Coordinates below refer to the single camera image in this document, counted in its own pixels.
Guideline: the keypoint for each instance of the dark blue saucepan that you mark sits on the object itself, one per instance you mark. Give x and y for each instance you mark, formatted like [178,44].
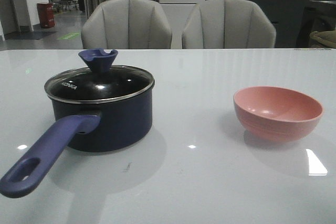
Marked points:
[97,128]

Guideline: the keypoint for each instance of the pink bowl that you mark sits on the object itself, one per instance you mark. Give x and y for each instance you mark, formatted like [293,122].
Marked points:
[277,114]

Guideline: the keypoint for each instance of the left beige upholstered chair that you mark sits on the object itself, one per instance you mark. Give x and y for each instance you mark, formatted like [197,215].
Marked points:
[127,24]

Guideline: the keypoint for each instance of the beige upholstered chair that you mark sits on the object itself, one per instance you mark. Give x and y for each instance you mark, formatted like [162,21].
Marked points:
[228,24]
[127,24]

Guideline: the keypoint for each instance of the right beige upholstered chair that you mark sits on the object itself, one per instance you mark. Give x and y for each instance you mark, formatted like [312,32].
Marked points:
[228,24]

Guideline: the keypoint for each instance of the dark floor mat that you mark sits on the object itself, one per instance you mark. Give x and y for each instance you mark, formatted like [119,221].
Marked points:
[33,35]

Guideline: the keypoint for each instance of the red trash bin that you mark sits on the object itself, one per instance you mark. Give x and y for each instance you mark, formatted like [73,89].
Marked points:
[46,15]

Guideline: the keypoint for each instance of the beige cushion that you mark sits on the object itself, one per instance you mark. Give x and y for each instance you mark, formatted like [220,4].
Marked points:
[323,39]

